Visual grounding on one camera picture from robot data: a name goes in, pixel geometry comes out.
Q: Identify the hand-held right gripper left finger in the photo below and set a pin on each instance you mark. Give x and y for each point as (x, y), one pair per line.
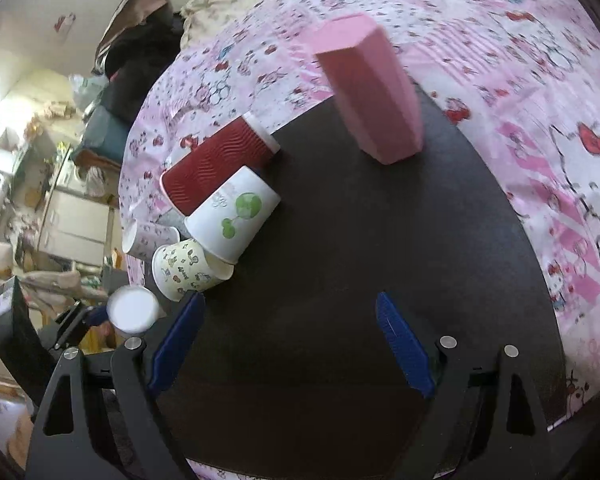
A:
(176, 345)

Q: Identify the beige striped bag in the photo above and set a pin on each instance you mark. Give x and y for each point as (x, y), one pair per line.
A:
(130, 15)

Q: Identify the plain white paper cup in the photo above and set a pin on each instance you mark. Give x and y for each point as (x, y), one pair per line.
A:
(132, 310)

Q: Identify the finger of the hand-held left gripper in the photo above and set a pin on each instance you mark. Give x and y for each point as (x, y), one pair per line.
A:
(80, 322)

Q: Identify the pink hexagonal box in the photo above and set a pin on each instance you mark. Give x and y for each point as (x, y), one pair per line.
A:
(375, 95)

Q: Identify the white cabinet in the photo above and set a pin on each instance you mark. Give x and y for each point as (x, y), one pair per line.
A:
(75, 225)

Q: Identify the clear plastic bag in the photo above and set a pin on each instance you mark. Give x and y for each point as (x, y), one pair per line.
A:
(87, 90)

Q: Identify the pink cartoon printed blanket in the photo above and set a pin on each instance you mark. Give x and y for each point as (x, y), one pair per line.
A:
(505, 50)

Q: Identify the dark clothes pile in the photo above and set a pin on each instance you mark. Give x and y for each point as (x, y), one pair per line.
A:
(140, 60)

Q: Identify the blue cloth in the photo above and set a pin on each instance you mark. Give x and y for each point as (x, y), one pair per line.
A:
(102, 132)

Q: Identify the white cup pink pattern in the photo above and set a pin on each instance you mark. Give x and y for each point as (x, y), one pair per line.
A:
(147, 240)

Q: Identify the red ribbed paper cup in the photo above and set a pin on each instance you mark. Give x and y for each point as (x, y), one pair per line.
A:
(215, 160)

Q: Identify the cream cup small green pattern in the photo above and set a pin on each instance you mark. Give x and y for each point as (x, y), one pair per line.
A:
(187, 270)

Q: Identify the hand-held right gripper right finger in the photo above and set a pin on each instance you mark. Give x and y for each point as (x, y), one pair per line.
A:
(405, 350)

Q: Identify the white cup green tree print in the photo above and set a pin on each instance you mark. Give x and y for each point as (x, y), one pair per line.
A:
(235, 215)

